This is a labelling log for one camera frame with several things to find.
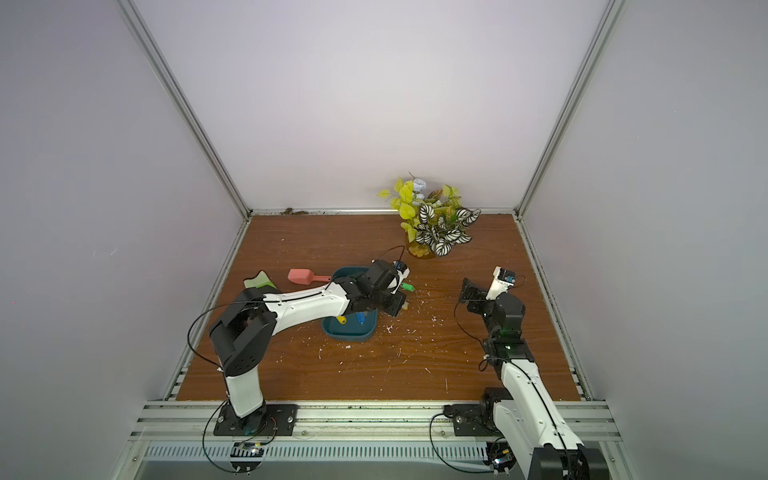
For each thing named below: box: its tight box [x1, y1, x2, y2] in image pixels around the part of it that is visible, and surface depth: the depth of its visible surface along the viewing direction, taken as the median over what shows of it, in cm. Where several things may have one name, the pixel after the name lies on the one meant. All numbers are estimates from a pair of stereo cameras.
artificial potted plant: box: [377, 177, 481, 259], surface depth 91 cm
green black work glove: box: [243, 270, 280, 291], surface depth 102 cm
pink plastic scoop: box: [287, 268, 331, 286], surface depth 102 cm
